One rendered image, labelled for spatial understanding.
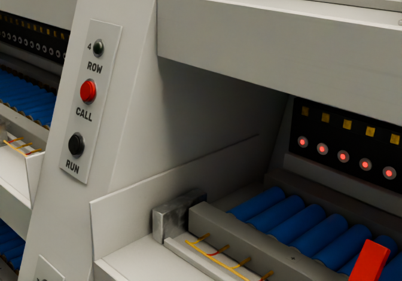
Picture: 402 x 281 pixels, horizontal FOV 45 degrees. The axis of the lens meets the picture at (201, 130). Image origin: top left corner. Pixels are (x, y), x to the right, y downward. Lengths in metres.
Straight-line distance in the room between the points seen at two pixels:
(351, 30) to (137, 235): 0.23
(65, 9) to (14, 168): 0.18
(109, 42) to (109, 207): 0.12
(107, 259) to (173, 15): 0.18
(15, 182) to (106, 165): 0.16
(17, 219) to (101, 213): 0.15
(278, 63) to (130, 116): 0.12
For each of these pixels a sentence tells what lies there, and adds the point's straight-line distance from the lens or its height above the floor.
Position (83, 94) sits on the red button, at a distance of 0.38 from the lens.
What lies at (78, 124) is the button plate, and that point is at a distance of 0.39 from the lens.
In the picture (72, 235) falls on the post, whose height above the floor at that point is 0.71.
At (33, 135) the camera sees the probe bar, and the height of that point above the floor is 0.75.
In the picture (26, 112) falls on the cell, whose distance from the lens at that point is 0.63.
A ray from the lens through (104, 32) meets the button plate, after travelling 0.38.
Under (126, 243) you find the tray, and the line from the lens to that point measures 0.39.
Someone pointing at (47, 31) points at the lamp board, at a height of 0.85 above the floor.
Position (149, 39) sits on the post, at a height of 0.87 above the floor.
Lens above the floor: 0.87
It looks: 9 degrees down
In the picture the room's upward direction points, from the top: 15 degrees clockwise
